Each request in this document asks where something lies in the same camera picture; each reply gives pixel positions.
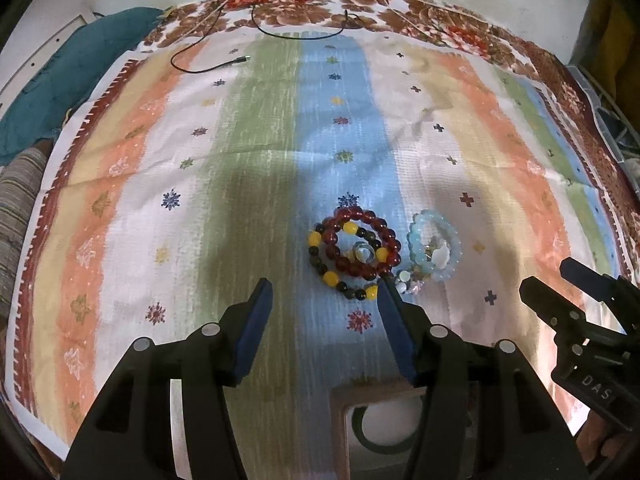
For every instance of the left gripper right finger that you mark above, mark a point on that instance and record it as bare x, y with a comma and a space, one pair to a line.
427, 354

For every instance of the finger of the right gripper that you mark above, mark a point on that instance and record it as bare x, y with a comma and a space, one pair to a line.
568, 322
600, 287

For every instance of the mustard yellow hanging garment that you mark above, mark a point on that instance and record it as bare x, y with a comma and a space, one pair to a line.
612, 53

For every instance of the metal jewelry tin box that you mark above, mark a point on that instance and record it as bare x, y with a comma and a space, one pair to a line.
349, 460

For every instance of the person's right hand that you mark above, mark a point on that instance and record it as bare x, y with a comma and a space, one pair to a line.
607, 451

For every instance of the brown floral bedsheet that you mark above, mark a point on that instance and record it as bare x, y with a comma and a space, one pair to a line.
441, 25

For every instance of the green jade bangle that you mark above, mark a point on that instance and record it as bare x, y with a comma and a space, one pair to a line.
386, 428

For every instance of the striped grey bolster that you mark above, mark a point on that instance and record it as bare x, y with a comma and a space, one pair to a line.
20, 185

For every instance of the teal pillow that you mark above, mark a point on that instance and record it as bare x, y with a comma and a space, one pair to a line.
66, 81

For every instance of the striped colourful woven cloth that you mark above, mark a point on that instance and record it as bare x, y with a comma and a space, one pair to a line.
173, 189

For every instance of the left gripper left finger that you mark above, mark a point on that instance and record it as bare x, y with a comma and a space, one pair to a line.
222, 353

